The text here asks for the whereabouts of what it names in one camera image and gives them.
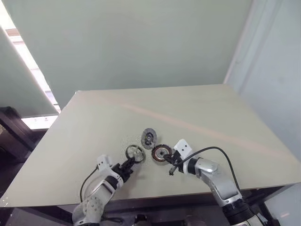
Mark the grey round motor lid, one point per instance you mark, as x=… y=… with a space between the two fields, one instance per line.
x=145 y=135

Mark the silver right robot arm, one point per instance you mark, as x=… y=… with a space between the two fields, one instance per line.
x=221 y=181

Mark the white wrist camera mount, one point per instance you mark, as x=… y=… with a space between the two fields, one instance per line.
x=103 y=162
x=183 y=147

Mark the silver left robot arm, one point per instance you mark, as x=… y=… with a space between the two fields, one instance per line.
x=98 y=195

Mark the bright window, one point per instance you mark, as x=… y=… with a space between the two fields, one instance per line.
x=35 y=77

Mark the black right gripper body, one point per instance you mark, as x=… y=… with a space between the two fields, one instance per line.
x=179 y=163

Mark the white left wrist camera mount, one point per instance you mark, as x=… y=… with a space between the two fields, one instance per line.
x=103 y=162

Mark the dark wooden furniture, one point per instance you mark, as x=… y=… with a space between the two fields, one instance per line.
x=14 y=131

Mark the dark table frame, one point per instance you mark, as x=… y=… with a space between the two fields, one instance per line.
x=164 y=207

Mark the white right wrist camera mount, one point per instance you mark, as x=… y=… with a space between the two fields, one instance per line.
x=183 y=147

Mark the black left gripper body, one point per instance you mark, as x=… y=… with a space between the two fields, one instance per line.
x=123 y=173

